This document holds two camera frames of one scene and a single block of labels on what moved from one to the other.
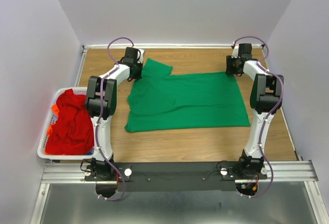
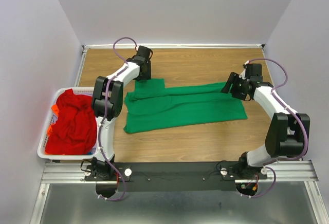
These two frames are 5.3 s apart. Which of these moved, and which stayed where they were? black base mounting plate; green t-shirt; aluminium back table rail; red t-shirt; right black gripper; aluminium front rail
Moved: right black gripper; green t-shirt
Stayed: aluminium front rail; aluminium back table rail; black base mounting plate; red t-shirt
